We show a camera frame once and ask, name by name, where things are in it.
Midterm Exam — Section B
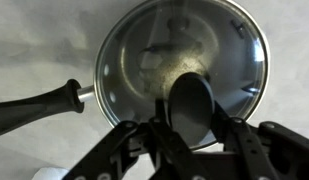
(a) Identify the glass lid with black knob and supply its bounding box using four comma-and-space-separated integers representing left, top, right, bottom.
93, 0, 271, 151

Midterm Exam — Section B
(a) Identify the black pot with handle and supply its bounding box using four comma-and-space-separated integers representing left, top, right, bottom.
0, 0, 271, 151

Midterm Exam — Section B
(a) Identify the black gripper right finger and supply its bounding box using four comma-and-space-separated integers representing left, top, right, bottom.
211, 100, 309, 180

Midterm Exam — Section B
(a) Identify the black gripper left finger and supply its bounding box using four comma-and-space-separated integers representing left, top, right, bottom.
62, 98, 212, 180

